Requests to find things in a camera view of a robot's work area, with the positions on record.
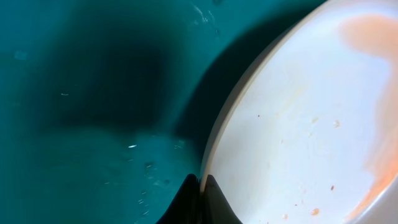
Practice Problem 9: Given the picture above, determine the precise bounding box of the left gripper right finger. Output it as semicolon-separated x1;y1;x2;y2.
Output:
203;175;242;224

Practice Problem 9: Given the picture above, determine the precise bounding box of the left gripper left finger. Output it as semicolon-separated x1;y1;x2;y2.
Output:
156;174;200;224

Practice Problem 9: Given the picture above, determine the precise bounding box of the white plate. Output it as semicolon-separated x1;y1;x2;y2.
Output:
200;0;397;224

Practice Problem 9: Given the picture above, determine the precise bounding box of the teal plastic tray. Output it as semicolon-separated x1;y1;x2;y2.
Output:
1;0;320;223

